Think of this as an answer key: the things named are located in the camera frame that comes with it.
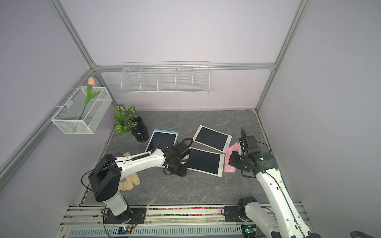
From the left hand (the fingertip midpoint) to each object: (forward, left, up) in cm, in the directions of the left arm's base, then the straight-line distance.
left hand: (183, 174), depth 81 cm
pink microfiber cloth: (-3, -23, +11) cm, 26 cm away
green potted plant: (+28, +32, +18) cm, 46 cm away
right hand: (+2, -26, +12) cm, 29 cm away
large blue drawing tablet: (+30, +14, -7) cm, 34 cm away
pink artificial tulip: (+37, +49, +28) cm, 67 cm away
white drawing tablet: (+27, -23, -9) cm, 37 cm away
